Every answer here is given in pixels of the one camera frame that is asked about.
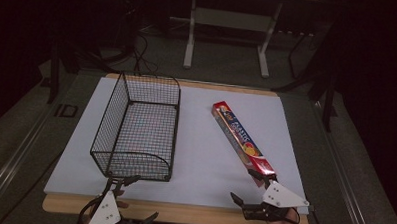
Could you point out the person's left hand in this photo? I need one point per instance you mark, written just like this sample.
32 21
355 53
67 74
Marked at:
123 204

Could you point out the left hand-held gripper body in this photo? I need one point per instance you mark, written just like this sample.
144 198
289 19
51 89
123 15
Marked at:
104 212

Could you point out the metal floor rail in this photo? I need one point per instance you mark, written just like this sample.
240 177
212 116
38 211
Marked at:
344 177
14 159

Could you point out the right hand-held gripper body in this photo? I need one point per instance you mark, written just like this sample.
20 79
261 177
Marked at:
280 196

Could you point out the white metal desk frame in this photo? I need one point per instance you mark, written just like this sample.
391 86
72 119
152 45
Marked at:
265 57

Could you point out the black metal stand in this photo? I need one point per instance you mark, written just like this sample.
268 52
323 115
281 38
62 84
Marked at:
327 96
53 73

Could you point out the black floor bracket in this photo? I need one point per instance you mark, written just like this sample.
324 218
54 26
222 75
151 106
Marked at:
66 110

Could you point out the white paper sheet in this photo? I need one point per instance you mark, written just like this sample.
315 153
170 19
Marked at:
201 152

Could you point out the long red plastic wrap box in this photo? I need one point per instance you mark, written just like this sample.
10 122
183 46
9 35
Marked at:
242 140

